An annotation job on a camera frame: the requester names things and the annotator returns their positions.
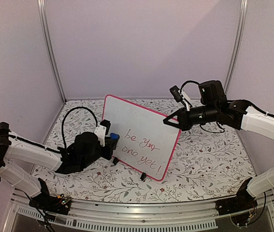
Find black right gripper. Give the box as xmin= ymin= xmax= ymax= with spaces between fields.
xmin=163 ymin=104 xmax=218 ymax=132

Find pink framed whiteboard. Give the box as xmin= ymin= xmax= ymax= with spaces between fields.
xmin=102 ymin=95 xmax=181 ymax=182

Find blue whiteboard eraser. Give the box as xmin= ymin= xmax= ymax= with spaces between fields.
xmin=110 ymin=133 xmax=120 ymax=140

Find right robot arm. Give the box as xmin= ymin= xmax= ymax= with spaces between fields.
xmin=164 ymin=80 xmax=274 ymax=215

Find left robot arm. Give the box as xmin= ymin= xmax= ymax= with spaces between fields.
xmin=0 ymin=120 xmax=120 ymax=215

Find black stand foot left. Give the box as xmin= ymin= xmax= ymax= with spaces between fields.
xmin=112 ymin=157 xmax=119 ymax=165

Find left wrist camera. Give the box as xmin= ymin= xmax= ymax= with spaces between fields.
xmin=94 ymin=119 xmax=111 ymax=147

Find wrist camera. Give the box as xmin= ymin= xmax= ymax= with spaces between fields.
xmin=169 ymin=86 xmax=193 ymax=111
xmin=94 ymin=119 xmax=111 ymax=147

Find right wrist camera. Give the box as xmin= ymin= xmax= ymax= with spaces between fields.
xmin=169 ymin=86 xmax=193 ymax=111

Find left black sleeved cable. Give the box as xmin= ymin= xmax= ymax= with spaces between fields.
xmin=61 ymin=106 xmax=99 ymax=150

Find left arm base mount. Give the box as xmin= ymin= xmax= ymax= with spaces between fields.
xmin=29 ymin=192 xmax=71 ymax=215

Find front aluminium rail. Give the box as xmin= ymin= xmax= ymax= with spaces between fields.
xmin=13 ymin=198 xmax=274 ymax=232

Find right aluminium frame post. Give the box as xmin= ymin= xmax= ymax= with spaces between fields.
xmin=224 ymin=0 xmax=248 ymax=94

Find aluminium frame post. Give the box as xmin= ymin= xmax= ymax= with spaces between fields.
xmin=224 ymin=0 xmax=248 ymax=94
xmin=37 ymin=0 xmax=67 ymax=103

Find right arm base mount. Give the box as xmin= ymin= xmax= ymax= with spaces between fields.
xmin=215 ymin=196 xmax=258 ymax=227

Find left aluminium frame post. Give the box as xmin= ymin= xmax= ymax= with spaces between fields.
xmin=37 ymin=0 xmax=67 ymax=103

